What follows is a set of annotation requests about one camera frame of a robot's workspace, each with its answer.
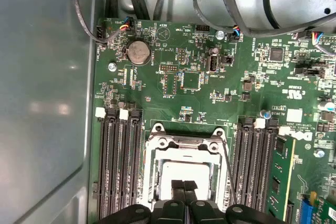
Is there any metal socket cover frame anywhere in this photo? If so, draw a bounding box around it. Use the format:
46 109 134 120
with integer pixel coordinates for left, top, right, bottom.
146 140 229 206

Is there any internal USB port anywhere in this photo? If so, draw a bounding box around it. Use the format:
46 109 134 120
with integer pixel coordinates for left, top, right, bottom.
206 55 220 74

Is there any RAM slot with black clips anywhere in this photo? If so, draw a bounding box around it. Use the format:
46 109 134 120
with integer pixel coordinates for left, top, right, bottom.
256 118 279 216
129 110 144 206
106 108 123 216
232 117 255 209

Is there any CPU socket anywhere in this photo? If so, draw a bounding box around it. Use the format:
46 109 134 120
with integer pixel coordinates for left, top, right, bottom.
143 121 232 209

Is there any black open PC case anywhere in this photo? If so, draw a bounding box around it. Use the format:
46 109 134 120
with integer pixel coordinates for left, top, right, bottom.
0 0 336 224

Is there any round coin battery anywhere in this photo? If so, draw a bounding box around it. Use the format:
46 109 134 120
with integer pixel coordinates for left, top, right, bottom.
127 39 152 66

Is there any thick grey cable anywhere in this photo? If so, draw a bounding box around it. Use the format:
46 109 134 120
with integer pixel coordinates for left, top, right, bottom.
214 0 336 38

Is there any thin wire locking lever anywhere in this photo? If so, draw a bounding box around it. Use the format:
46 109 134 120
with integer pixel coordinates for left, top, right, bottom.
220 133 238 206

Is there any blue expansion slot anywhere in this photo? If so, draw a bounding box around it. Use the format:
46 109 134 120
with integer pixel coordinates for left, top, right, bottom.
300 196 314 224

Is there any green RAM stick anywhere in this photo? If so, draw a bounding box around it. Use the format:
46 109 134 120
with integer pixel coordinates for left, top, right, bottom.
266 125 297 221

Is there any green motherboard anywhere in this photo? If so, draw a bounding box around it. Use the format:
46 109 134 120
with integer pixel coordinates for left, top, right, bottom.
88 18 336 224

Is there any silver topped CPU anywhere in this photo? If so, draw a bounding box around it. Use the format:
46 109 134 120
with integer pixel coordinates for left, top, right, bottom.
160 159 216 201

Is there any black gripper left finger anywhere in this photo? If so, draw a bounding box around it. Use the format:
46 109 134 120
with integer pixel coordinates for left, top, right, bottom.
97 179 186 224

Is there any black square chip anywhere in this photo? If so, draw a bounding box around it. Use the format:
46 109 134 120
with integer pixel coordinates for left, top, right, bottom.
270 47 286 62

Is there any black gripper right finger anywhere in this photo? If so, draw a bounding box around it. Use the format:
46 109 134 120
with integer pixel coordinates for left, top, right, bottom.
185 180 282 224

